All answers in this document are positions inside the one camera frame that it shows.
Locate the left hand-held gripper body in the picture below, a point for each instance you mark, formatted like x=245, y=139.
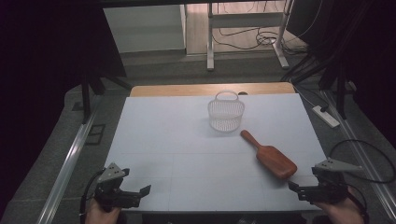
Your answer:
x=113, y=193

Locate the black tripod stand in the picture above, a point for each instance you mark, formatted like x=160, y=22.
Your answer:
x=85, y=99
x=342, y=93

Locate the person's right hand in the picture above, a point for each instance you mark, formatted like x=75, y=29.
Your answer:
x=342, y=214

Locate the black floor plate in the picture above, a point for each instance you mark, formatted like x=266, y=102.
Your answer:
x=96, y=134

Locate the white power strip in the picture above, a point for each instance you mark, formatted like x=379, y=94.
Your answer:
x=326, y=116

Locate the white table cover board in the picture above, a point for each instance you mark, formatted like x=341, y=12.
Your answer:
x=174, y=149

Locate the white desk frame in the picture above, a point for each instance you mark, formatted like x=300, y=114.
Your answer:
x=246, y=20

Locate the wooden table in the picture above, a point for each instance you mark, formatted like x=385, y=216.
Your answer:
x=186, y=90

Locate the white cabinet panel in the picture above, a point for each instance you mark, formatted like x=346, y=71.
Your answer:
x=144, y=28

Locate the white plastic basket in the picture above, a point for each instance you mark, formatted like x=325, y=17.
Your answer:
x=226, y=116

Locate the brown wooden hairbrush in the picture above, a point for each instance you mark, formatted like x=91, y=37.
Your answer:
x=274, y=160

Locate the aluminium floor rail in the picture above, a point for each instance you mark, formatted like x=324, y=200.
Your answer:
x=67, y=171
x=362, y=152

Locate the person's left hand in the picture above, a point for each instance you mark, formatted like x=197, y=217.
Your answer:
x=101, y=216

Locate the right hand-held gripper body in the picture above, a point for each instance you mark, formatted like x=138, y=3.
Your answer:
x=328, y=189

